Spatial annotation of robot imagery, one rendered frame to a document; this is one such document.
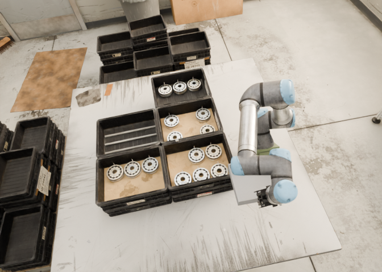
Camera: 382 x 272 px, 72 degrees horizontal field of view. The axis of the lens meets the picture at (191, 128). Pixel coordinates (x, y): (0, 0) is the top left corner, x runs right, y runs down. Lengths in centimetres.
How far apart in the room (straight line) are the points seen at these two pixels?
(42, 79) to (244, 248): 324
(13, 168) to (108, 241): 116
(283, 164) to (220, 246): 77
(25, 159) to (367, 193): 289
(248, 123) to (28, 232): 194
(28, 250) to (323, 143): 269
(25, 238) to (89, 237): 83
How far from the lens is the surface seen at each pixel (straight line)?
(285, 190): 97
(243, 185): 136
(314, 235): 173
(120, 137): 186
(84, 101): 236
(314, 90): 331
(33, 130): 288
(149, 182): 164
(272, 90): 124
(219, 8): 423
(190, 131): 178
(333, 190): 268
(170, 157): 169
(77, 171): 200
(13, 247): 255
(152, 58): 305
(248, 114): 117
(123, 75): 312
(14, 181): 250
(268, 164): 101
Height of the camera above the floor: 229
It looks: 55 degrees down
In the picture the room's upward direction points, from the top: 8 degrees counter-clockwise
